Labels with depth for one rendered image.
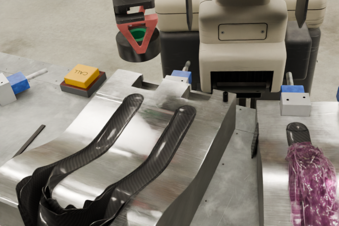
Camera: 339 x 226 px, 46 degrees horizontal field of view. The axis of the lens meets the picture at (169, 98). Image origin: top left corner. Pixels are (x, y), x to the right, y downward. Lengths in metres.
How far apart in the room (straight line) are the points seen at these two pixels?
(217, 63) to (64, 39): 1.94
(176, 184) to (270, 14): 0.56
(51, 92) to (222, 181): 0.48
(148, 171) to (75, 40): 2.24
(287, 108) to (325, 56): 1.77
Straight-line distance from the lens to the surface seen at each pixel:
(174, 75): 0.89
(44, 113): 0.93
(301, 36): 1.21
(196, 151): 0.66
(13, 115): 0.96
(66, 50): 2.73
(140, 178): 0.61
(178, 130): 0.70
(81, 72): 0.96
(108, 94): 0.79
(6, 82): 0.97
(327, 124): 0.77
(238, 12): 1.02
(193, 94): 0.79
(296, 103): 0.76
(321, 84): 2.29
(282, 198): 0.60
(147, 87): 0.83
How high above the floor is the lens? 1.37
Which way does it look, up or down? 39 degrees down
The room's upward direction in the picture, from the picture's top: 6 degrees counter-clockwise
